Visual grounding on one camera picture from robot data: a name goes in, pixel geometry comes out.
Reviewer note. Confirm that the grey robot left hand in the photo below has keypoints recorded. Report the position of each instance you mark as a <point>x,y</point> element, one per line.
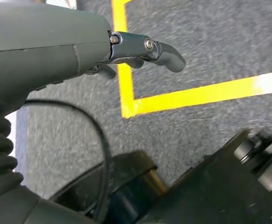
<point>44,46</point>

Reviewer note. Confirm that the yellow floor tape outline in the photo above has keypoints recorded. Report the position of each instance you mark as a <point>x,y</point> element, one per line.
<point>196,96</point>

